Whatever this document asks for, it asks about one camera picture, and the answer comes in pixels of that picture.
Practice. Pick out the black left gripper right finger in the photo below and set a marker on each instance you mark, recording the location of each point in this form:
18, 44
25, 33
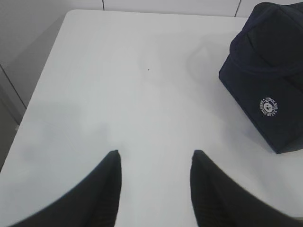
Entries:
218, 201

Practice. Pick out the dark blue lunch bag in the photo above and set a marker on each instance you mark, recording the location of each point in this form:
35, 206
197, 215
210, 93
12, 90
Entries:
264, 73

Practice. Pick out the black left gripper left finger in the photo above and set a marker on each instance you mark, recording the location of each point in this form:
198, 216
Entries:
94, 202

